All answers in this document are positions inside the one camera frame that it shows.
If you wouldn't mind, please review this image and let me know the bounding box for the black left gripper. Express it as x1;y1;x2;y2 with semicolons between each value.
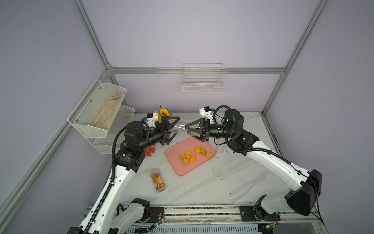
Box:
138;117;179;152

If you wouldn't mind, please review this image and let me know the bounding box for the clear plastic cookie jar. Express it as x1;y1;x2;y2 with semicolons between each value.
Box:
215;145;226;154

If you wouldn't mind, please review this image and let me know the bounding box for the clear jar with brown cookies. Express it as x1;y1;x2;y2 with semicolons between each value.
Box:
151;170;165;193

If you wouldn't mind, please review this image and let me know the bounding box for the clear jar with orange cookies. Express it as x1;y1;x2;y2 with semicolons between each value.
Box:
172;124;195;136

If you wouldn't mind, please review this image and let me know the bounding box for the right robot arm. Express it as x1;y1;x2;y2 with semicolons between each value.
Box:
185;105;322;221

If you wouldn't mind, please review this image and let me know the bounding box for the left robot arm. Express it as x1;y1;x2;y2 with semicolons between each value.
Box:
68;116;180;234

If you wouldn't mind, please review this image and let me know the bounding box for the yellow sunflower bouquet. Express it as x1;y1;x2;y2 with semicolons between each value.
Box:
156;105;172;117

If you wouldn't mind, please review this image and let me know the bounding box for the red rubber glove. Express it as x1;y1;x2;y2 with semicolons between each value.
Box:
144;146;155;157

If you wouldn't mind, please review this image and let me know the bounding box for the pink plastic tray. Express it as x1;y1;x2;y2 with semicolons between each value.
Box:
165;137;216;176

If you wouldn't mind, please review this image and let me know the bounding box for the beige cloth in basket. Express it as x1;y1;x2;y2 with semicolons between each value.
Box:
92;94;125;130

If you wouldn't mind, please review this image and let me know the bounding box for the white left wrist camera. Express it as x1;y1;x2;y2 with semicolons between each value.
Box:
142;112;159;128

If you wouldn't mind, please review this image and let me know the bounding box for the white wire wall basket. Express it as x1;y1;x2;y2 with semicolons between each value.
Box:
182;63;226;95

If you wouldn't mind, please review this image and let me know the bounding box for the white mesh wall basket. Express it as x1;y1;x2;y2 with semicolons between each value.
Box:
67;80;135;155

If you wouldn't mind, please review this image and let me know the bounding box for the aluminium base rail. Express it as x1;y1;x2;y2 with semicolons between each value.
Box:
77;202;329;234

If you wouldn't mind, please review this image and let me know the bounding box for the aluminium frame profile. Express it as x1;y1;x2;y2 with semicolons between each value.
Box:
1;1;329;226

